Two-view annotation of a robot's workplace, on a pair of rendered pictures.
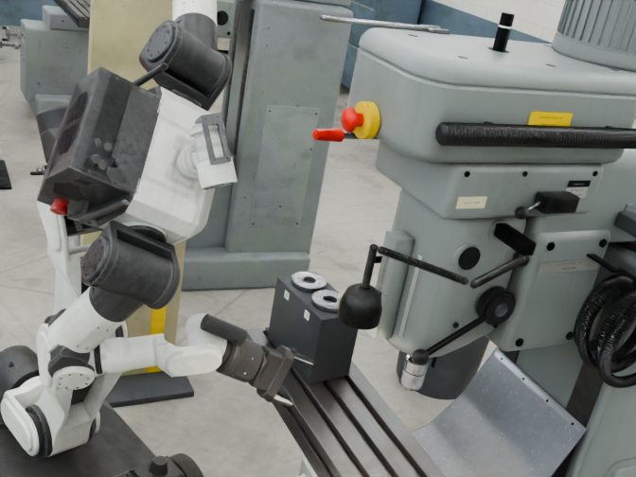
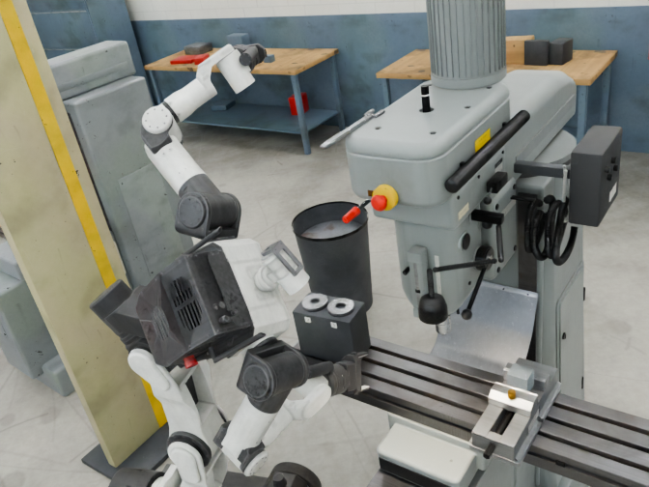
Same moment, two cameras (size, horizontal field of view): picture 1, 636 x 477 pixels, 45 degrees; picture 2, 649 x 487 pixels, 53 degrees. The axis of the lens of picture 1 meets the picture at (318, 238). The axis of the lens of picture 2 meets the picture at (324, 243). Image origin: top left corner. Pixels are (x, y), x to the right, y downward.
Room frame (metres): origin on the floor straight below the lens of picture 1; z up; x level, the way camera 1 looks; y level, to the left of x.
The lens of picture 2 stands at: (0.00, 0.58, 2.42)
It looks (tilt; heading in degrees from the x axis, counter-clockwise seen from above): 29 degrees down; 340
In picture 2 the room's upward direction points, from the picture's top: 10 degrees counter-clockwise
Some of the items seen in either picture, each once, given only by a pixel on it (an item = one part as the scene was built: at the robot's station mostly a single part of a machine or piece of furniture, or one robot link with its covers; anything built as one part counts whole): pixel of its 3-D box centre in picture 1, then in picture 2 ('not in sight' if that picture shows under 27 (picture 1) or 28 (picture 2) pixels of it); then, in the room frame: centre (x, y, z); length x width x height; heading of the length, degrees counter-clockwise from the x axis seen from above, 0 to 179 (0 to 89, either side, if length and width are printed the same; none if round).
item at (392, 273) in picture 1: (388, 285); (420, 282); (1.27, -0.14, 1.44); 0.04 x 0.04 x 0.21; 30
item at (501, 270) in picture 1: (499, 271); (499, 243); (1.12, -0.29, 1.58); 0.17 x 0.01 x 0.01; 143
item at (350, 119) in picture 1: (352, 119); (380, 202); (1.19, -0.02, 1.76); 0.04 x 0.03 x 0.04; 30
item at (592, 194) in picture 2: not in sight; (597, 175); (1.18, -0.67, 1.62); 0.20 x 0.09 x 0.21; 120
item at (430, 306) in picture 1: (442, 270); (438, 254); (1.32, -0.24, 1.47); 0.21 x 0.19 x 0.32; 30
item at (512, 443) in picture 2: not in sight; (516, 402); (1.10, -0.33, 1.04); 0.35 x 0.15 x 0.11; 119
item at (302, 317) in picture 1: (312, 323); (331, 327); (1.69, -0.03, 1.09); 0.22 x 0.12 x 0.20; 36
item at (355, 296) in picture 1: (362, 302); (432, 305); (1.12, -0.09, 1.48); 0.07 x 0.07 x 0.06
